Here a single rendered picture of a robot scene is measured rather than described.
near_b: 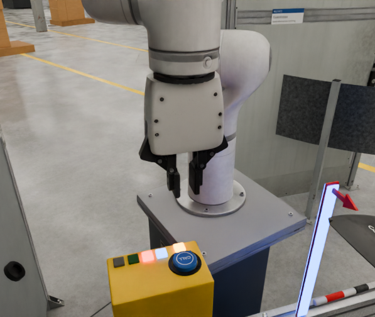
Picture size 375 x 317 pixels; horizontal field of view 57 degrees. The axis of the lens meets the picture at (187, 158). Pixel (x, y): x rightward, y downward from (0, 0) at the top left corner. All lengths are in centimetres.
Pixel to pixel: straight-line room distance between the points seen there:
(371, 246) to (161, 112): 30
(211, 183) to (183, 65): 50
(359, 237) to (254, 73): 39
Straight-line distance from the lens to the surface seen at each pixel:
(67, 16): 1250
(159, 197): 93
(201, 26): 38
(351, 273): 225
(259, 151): 237
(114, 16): 41
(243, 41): 74
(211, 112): 43
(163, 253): 60
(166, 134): 43
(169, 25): 38
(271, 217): 88
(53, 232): 246
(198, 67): 39
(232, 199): 91
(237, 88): 74
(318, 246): 69
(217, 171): 83
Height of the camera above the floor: 150
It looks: 28 degrees down
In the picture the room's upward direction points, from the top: straight up
